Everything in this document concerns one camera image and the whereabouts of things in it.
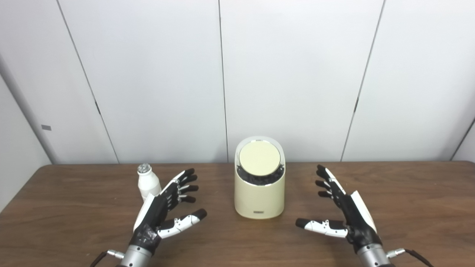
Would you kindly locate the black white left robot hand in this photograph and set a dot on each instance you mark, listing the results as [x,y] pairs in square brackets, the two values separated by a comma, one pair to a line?
[154,211]

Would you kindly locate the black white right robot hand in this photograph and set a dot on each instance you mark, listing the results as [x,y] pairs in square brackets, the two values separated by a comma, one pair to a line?
[354,218]

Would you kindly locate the small white plastic bottle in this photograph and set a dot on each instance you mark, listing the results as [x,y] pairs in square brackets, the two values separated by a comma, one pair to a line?
[147,183]

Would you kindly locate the cream-colored lidded bin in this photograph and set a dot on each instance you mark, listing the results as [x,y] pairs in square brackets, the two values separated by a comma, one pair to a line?
[259,196]

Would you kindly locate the small grey wall tag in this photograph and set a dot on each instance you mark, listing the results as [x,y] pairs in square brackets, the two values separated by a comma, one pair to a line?
[46,127]

